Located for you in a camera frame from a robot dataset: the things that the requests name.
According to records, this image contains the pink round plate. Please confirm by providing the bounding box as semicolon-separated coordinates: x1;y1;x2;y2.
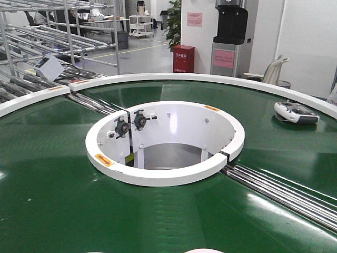
184;248;223;253

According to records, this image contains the green circular conveyor belt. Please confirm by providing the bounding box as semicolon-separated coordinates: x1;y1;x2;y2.
1;80;336;252

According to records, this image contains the white outer conveyor rim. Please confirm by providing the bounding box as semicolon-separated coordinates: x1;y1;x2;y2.
1;73;336;119

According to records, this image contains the steel roller strip left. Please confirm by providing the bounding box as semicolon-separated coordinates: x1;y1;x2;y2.
66;92;125;115

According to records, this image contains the steel roller strip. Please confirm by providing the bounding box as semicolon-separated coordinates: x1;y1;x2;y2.
66;92;125;115
220;165;336;233

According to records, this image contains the red fire extinguisher cabinet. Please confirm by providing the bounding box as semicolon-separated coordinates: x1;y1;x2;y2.
173;45;195;73

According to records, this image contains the green potted plant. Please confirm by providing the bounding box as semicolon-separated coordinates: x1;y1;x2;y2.
164;0;182;52

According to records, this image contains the black silver water dispenser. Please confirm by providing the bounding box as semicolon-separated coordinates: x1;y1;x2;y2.
211;1;248;77

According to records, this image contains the black plastic crate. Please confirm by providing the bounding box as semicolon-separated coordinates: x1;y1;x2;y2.
117;31;128;50

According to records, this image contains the white utility cart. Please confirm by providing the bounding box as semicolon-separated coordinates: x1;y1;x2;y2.
129;15;154;38

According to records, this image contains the white plastic chair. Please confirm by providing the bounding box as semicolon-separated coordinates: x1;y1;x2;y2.
243;55;290;85

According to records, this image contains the white grey remote controller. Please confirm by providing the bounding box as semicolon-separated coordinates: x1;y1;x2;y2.
274;102;320;124

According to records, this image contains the grey control box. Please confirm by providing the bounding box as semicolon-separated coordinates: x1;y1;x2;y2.
34;55;65;81

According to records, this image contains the metal pipe roller rack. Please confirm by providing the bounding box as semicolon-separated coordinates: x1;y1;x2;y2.
0;0;124;104

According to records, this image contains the steel roller strip right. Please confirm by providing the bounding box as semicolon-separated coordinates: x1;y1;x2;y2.
220;165;336;233

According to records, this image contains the white inner conveyor ring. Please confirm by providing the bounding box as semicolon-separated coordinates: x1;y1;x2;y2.
85;100;246;188

